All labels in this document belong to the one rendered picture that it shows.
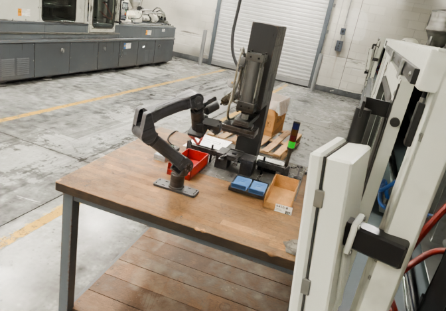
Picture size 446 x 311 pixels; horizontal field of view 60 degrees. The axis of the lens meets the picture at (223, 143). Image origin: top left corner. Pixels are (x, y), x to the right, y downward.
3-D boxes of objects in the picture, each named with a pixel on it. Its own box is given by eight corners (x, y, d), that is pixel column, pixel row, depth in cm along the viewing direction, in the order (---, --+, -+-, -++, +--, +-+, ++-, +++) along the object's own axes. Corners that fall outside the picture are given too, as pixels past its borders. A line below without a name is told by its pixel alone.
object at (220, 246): (48, 345, 188) (54, 180, 159) (145, 243, 279) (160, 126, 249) (270, 445, 162) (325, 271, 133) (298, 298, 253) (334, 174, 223)
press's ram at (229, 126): (218, 135, 196) (227, 78, 186) (231, 124, 219) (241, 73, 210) (251, 144, 191) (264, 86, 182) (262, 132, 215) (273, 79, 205)
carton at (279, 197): (262, 208, 170) (265, 192, 167) (272, 187, 193) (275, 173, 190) (290, 217, 167) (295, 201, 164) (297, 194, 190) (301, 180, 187)
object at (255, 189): (247, 193, 175) (248, 187, 174) (253, 181, 189) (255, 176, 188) (262, 197, 173) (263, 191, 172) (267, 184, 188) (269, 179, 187)
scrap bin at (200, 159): (166, 174, 184) (168, 162, 182) (186, 158, 207) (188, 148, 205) (189, 181, 181) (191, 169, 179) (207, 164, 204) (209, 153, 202)
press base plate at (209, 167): (168, 169, 197) (169, 164, 196) (202, 142, 243) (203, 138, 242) (293, 206, 182) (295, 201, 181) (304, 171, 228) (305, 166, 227)
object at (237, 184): (229, 187, 177) (231, 182, 176) (237, 176, 191) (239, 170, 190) (244, 192, 176) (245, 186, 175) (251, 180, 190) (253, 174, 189)
